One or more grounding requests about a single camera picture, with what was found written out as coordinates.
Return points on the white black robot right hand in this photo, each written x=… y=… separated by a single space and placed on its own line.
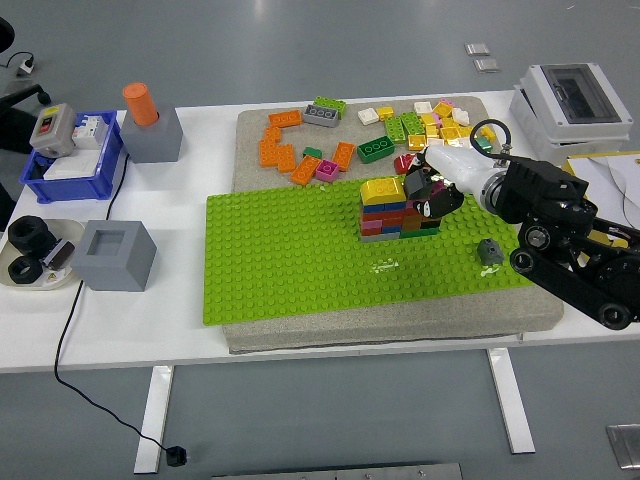
x=457 y=165

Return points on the dark grey sloped brick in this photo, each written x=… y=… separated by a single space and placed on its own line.
x=415 y=184

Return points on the yellow curved brick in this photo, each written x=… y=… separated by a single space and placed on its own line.
x=382 y=189

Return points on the dark grey small brick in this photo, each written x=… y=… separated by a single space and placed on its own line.
x=489 y=251

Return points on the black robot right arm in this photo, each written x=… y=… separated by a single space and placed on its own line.
x=540 y=190

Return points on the white brick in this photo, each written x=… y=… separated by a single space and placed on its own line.
x=369 y=116
x=422 y=107
x=461 y=116
x=464 y=142
x=435 y=142

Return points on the small green brick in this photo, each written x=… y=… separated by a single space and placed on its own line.
x=485 y=145
x=312 y=152

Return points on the red brick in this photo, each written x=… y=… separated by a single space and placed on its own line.
x=402 y=164

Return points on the lime green brick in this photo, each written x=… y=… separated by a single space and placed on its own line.
x=395 y=129
x=412 y=122
x=332 y=103

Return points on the dark green brick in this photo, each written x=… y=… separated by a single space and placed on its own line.
x=375 y=147

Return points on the orange brick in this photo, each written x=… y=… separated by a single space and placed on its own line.
x=286 y=159
x=268 y=152
x=285 y=118
x=306 y=171
x=272 y=134
x=343 y=156

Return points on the magenta brick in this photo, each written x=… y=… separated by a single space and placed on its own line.
x=327 y=171

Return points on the grey long brick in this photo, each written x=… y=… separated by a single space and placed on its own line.
x=320 y=115

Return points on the silver floor plate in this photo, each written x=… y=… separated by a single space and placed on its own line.
x=478 y=48
x=486 y=65

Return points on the yellow white cardboard box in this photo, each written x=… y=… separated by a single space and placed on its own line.
x=615 y=172

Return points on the lime green studded baseplate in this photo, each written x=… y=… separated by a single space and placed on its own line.
x=300 y=260

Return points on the grey foam mat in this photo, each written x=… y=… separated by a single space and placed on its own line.
x=350 y=327

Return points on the white table leg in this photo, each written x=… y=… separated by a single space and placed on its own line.
x=152 y=420
x=512 y=405

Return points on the grey cube with round hole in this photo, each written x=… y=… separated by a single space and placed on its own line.
x=155 y=140

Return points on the orange cylinder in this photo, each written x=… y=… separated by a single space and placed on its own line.
x=141 y=105

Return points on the metal floor hatch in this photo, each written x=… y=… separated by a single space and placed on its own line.
x=625 y=445

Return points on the grey cube with square recess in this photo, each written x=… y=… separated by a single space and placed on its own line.
x=115 y=265

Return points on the white circuit breaker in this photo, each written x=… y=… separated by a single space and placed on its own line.
x=91 y=131

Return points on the blue plastic bin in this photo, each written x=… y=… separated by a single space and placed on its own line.
x=70 y=189

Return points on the white oval plate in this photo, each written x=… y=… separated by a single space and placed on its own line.
x=65 y=227

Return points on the black plug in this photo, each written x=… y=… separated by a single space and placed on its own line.
x=176 y=456

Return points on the brown metal cylindrical part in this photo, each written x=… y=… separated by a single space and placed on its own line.
x=59 y=254

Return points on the large black nut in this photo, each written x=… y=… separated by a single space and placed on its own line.
x=30 y=234

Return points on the black office chair base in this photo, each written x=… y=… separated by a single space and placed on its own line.
x=22 y=95

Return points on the small black nut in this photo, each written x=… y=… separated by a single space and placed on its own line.
x=25 y=272

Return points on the white electrical enclosure box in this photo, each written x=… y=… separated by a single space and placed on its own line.
x=550 y=125

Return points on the multicolour stacked brick wall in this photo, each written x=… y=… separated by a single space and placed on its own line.
x=372 y=230

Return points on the white switch panel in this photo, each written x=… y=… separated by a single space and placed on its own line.
x=72 y=167

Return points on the grey push-button switch box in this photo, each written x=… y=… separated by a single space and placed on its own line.
x=52 y=127

